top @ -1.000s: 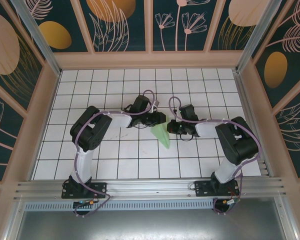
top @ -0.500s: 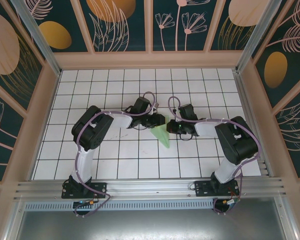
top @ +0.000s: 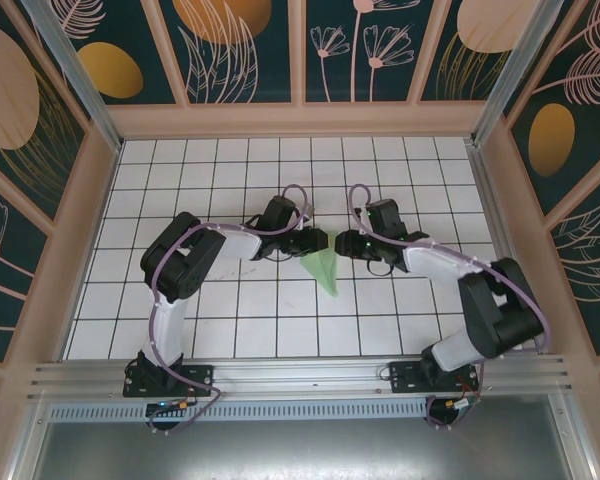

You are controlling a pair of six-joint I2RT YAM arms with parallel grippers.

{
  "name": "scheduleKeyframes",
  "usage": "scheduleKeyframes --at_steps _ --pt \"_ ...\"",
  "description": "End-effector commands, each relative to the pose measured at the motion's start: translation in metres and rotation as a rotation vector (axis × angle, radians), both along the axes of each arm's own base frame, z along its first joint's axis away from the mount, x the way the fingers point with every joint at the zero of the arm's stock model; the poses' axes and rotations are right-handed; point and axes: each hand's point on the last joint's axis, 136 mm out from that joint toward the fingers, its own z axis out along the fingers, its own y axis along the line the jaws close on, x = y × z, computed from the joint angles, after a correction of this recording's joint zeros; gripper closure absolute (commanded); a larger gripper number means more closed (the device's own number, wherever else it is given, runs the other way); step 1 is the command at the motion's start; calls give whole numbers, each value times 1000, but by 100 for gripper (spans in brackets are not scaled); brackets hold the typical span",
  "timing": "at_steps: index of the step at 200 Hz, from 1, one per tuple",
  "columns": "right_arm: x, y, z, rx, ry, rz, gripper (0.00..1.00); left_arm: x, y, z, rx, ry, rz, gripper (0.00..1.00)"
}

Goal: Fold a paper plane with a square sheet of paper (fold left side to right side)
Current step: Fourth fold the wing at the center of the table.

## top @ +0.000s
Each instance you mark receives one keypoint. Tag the aluminium corner post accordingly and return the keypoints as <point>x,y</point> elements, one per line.
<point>511,60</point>
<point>70,60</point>

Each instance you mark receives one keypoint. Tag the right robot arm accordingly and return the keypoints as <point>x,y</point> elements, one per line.
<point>455,352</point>

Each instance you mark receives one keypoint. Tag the yellow power connector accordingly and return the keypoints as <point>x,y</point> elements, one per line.
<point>182,403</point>
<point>452,403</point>

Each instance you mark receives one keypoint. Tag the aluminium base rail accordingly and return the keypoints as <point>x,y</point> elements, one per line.
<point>300,372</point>

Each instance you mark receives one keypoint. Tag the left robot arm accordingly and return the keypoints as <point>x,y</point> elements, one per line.
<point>167,335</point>

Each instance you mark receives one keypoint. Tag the aluminium side rail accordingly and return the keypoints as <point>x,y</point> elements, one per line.
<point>502,240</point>

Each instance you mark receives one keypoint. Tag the grey metal sheet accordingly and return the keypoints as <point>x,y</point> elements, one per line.
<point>300,450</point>

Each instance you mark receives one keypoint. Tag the light green cloth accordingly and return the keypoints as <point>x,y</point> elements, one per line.
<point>322,272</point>

